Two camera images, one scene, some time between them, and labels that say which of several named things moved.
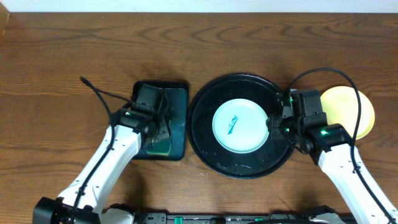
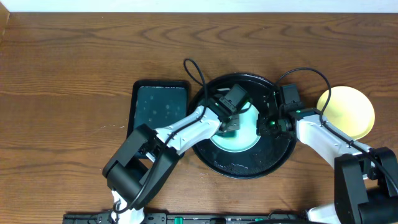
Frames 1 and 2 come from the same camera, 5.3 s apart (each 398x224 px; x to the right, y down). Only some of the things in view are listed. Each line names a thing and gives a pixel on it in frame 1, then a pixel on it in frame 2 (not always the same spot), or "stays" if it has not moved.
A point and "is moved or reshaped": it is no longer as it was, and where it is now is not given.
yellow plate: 341,105 stays
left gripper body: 165,125 to 232,125
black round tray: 269,158 stays
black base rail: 228,218 stays
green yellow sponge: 161,146 is moved or reshaped
